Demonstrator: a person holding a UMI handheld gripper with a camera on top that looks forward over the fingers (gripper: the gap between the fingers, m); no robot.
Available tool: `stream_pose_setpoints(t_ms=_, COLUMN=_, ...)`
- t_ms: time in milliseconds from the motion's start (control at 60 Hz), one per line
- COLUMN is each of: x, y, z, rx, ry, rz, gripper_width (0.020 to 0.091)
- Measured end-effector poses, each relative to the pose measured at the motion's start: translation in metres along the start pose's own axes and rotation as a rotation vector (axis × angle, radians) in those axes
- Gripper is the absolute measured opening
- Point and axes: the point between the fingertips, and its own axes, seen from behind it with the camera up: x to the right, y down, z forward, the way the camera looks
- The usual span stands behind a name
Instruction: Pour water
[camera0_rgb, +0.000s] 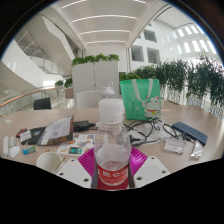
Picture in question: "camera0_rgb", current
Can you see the clear water bottle red label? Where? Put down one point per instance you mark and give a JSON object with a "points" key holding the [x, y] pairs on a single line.
{"points": [[111, 146]]}

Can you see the white snack packet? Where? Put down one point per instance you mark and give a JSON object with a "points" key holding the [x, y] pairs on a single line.
{"points": [[196, 150]]}

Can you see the white cabinet topped with plants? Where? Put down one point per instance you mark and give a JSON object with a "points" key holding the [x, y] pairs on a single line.
{"points": [[95, 76]]}

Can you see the row of green hedge plants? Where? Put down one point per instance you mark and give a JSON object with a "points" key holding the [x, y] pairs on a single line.
{"points": [[186, 78]]}

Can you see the white paper slip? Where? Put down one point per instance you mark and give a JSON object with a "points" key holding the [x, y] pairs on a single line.
{"points": [[7, 121]]}

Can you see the clear lidded drink cup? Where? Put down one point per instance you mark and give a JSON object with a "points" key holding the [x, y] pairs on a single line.
{"points": [[107, 91]]}

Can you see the white chair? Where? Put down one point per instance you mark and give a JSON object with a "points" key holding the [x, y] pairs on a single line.
{"points": [[87, 99]]}

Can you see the glass railing wooden handrail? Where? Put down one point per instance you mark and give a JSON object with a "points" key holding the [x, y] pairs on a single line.
{"points": [[20, 98]]}

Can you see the white mug gold grid lines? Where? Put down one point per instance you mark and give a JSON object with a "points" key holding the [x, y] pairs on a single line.
{"points": [[48, 161]]}

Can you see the gold spoon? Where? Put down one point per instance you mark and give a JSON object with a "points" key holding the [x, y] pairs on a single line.
{"points": [[60, 164]]}

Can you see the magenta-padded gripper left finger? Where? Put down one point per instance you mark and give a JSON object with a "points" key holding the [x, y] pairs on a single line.
{"points": [[73, 171]]}

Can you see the red and black phone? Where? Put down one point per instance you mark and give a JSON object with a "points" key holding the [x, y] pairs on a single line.
{"points": [[21, 132]]}

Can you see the small blue green packet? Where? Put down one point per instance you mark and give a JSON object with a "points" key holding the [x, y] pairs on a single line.
{"points": [[29, 150]]}

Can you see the ceiling light strips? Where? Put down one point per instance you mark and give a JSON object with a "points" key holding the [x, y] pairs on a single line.
{"points": [[103, 31]]}

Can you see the green tote bag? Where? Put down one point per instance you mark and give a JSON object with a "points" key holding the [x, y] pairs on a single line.
{"points": [[140, 100]]}

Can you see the potted plants wooden planter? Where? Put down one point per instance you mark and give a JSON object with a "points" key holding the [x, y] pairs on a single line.
{"points": [[65, 88]]}

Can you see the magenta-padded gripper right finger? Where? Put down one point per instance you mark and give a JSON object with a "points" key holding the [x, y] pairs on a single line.
{"points": [[151, 170]]}

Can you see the colourful sticker sheet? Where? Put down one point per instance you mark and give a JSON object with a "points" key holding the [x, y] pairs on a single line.
{"points": [[78, 145]]}

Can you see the black chair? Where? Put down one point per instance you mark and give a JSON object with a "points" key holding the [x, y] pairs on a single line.
{"points": [[42, 103]]}

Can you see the white printed card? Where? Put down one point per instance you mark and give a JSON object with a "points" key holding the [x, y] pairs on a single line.
{"points": [[175, 145]]}

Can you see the black power adapter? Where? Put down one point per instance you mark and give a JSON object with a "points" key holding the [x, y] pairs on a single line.
{"points": [[81, 125]]}

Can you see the dark blue keyboard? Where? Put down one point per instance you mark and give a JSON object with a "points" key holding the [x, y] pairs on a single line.
{"points": [[190, 130]]}

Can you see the black folder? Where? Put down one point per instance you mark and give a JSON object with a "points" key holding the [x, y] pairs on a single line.
{"points": [[36, 133]]}

